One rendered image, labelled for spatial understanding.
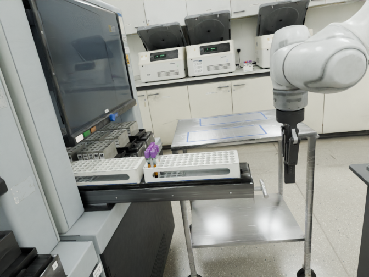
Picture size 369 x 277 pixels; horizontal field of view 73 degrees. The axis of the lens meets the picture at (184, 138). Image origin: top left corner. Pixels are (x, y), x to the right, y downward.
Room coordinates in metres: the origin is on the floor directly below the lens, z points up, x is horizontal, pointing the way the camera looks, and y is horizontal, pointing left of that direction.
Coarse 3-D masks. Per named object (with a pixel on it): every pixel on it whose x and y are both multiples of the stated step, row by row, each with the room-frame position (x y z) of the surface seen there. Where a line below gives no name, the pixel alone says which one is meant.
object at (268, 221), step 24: (192, 120) 1.38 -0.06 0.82; (216, 120) 1.32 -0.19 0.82; (240, 120) 1.25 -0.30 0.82; (264, 120) 1.20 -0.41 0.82; (192, 144) 1.00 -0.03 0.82; (216, 144) 0.98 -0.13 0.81; (312, 144) 0.95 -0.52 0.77; (312, 168) 0.95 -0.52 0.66; (312, 192) 0.95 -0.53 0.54; (192, 216) 1.25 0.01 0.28; (216, 216) 1.22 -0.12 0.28; (240, 216) 1.20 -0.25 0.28; (264, 216) 1.17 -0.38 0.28; (288, 216) 1.14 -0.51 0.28; (192, 240) 1.05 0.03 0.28; (216, 240) 1.03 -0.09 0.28; (240, 240) 1.01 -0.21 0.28; (264, 240) 0.99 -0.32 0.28; (288, 240) 0.97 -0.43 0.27; (192, 264) 1.00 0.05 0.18
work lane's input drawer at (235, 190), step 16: (240, 176) 0.70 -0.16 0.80; (80, 192) 0.74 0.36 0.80; (96, 192) 0.73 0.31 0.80; (112, 192) 0.72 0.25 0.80; (128, 192) 0.71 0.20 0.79; (144, 192) 0.70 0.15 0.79; (160, 192) 0.69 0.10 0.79; (176, 192) 0.68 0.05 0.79; (192, 192) 0.67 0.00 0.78; (208, 192) 0.66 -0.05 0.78; (224, 192) 0.66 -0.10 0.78; (240, 192) 0.65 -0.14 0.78
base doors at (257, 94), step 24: (144, 96) 3.14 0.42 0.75; (192, 96) 3.04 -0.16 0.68; (216, 96) 2.98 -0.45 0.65; (240, 96) 2.94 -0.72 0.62; (264, 96) 2.89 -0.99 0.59; (312, 96) 2.80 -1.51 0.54; (336, 96) 2.76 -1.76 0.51; (360, 96) 2.72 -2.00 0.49; (144, 120) 3.15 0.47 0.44; (168, 120) 3.10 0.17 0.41; (312, 120) 2.80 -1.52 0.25; (336, 120) 2.75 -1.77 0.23; (360, 120) 2.71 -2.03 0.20; (168, 144) 3.10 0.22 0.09
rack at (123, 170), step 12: (72, 168) 0.80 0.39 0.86; (84, 168) 0.78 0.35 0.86; (96, 168) 0.78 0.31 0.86; (108, 168) 0.75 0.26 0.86; (120, 168) 0.75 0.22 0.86; (132, 168) 0.74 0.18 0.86; (84, 180) 0.77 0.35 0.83; (96, 180) 0.80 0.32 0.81; (108, 180) 0.78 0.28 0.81; (120, 180) 0.73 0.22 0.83; (132, 180) 0.72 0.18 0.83
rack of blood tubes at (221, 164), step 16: (160, 160) 0.76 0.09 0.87; (176, 160) 0.74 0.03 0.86; (192, 160) 0.73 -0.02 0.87; (208, 160) 0.72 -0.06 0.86; (224, 160) 0.69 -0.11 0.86; (144, 176) 0.72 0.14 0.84; (160, 176) 0.72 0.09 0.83; (176, 176) 0.70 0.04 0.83; (192, 176) 0.69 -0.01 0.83; (208, 176) 0.68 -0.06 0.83; (224, 176) 0.67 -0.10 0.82
